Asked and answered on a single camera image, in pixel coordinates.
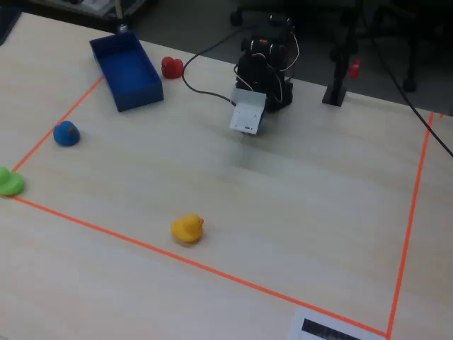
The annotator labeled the red rubber duck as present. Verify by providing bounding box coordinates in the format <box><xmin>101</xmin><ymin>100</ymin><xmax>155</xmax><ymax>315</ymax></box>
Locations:
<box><xmin>161</xmin><ymin>56</ymin><xmax>185</xmax><ymax>80</ymax></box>

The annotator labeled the yellow rubber duck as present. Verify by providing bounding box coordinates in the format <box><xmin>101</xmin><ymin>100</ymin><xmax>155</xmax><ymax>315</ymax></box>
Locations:
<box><xmin>171</xmin><ymin>213</ymin><xmax>205</xmax><ymax>244</ymax></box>

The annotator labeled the blue open box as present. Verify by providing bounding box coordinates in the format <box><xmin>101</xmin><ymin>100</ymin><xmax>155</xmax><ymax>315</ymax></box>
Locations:
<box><xmin>88</xmin><ymin>30</ymin><xmax>165</xmax><ymax>113</ymax></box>

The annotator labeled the blue rubber duck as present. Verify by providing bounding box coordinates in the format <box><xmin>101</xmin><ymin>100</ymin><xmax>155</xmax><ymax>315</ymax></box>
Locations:
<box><xmin>52</xmin><ymin>120</ymin><xmax>81</xmax><ymax>147</ymax></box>

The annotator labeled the green rubber duck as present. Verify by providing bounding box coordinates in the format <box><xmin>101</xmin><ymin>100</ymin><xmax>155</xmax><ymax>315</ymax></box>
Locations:
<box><xmin>0</xmin><ymin>166</ymin><xmax>25</xmax><ymax>196</ymax></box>

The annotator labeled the orange tape line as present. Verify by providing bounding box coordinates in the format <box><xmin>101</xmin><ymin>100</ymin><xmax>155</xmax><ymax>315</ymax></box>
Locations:
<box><xmin>386</xmin><ymin>111</ymin><xmax>435</xmax><ymax>339</ymax></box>
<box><xmin>12</xmin><ymin>76</ymin><xmax>106</xmax><ymax>174</ymax></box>
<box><xmin>10</xmin><ymin>195</ymin><xmax>389</xmax><ymax>337</ymax></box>

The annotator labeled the white paper with black bar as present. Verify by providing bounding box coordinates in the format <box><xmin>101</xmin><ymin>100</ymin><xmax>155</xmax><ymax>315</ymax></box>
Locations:
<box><xmin>287</xmin><ymin>307</ymin><xmax>387</xmax><ymax>340</ymax></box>

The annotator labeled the black office chair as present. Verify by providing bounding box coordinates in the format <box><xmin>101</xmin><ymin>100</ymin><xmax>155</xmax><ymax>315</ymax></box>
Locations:
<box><xmin>360</xmin><ymin>0</ymin><xmax>453</xmax><ymax>94</ymax></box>

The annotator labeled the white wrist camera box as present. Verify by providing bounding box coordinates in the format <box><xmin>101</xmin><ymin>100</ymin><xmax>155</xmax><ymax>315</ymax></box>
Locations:
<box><xmin>229</xmin><ymin>88</ymin><xmax>268</xmax><ymax>137</ymax></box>

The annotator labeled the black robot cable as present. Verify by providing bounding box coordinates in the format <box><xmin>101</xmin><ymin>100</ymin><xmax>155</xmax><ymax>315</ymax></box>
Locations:
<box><xmin>182</xmin><ymin>26</ymin><xmax>248</xmax><ymax>106</ymax></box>

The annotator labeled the black camera stand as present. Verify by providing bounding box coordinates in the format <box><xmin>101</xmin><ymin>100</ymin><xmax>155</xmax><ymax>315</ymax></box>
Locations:
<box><xmin>321</xmin><ymin>0</ymin><xmax>362</xmax><ymax>107</ymax></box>

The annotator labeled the red white servo wire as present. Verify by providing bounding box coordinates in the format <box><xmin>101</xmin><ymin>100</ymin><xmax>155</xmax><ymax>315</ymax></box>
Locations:
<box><xmin>285</xmin><ymin>30</ymin><xmax>301</xmax><ymax>74</ymax></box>

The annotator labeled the long black cable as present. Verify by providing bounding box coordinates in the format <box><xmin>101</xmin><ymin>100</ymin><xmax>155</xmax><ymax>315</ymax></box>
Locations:
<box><xmin>367</xmin><ymin>31</ymin><xmax>453</xmax><ymax>159</ymax></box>

